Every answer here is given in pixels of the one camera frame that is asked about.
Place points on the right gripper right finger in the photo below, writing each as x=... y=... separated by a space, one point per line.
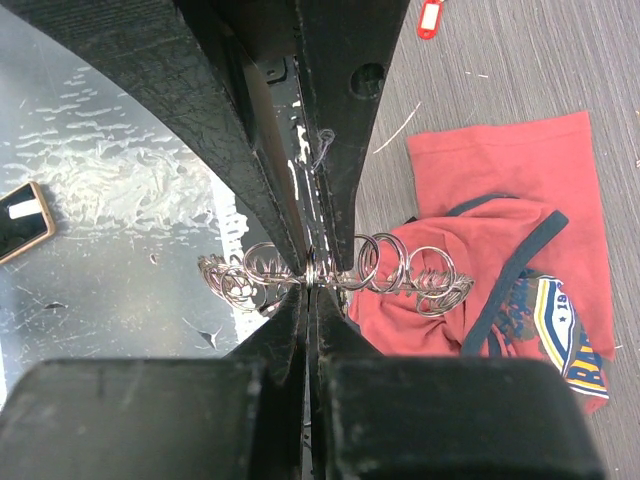
x=390 y=417

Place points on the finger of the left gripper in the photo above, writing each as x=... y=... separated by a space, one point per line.
x=344 y=51
x=180 y=62

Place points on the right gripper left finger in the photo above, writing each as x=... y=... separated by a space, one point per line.
x=236 y=417

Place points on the dark red shirt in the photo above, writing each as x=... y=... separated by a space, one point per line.
x=518 y=209

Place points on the key with red tag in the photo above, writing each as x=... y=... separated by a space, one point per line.
x=429 y=19

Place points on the smartphone with tan case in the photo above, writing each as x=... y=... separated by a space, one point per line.
x=26 y=220

